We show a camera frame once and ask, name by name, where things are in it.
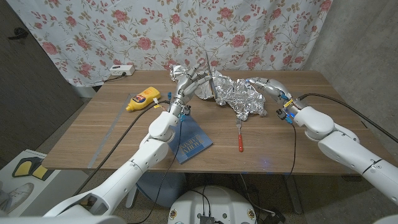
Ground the white floor board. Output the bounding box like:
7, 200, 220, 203
0, 149, 90, 217

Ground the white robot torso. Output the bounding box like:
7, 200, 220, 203
167, 185, 257, 224

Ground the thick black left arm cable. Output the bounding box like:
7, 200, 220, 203
73, 100, 171, 197

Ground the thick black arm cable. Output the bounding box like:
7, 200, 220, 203
298, 92, 398, 144
73, 100, 171, 197

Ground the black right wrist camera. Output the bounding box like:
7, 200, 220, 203
276, 108, 293, 124

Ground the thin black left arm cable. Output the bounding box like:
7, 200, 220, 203
130, 119, 184, 224

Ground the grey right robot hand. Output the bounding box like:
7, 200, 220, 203
247, 77, 301, 116

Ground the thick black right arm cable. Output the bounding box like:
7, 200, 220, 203
298, 92, 398, 144

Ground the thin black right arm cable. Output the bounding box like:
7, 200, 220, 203
287, 123, 297, 177

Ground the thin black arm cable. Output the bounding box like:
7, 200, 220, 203
287, 123, 297, 177
130, 119, 184, 224

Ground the yellow mustard bottle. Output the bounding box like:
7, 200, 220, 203
125, 86, 162, 113

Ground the white power strip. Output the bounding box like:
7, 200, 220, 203
109, 64, 136, 77

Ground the floral backdrop cloth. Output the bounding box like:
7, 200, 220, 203
6, 0, 333, 88

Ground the blue-grey stool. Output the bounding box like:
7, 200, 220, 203
136, 172, 187, 208

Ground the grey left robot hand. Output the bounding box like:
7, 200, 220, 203
169, 60, 215, 118

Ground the black device on floor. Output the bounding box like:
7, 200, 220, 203
262, 208, 286, 224

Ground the fork with red handle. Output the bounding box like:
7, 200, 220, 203
236, 117, 244, 153

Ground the blue notebook with gold lettering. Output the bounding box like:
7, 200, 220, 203
169, 114, 214, 165

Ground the black power strip cable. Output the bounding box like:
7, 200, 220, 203
104, 72, 127, 83

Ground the grey table leg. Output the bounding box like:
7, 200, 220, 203
282, 174, 303, 215

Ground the aluminum foil sheet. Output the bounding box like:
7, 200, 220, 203
169, 64, 268, 121

